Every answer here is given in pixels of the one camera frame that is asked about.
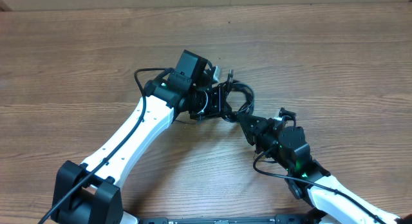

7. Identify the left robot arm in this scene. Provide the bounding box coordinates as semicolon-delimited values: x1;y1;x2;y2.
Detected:
40;50;221;224

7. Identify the black USB cable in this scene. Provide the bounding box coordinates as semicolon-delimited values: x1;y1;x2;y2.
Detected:
220;68;256;124

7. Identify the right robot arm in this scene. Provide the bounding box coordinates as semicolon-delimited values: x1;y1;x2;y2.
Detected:
237;112;411;223

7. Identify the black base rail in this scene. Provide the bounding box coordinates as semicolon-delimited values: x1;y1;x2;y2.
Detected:
137;214;321;224

